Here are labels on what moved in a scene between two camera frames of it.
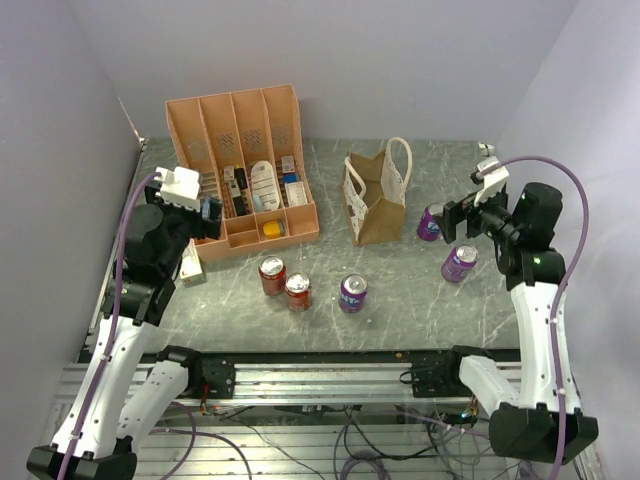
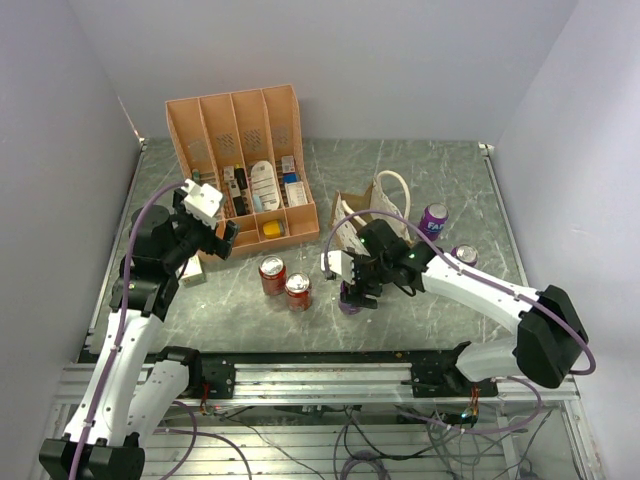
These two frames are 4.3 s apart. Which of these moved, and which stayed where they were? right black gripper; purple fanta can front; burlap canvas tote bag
Moved: burlap canvas tote bag; right black gripper
Stayed: purple fanta can front
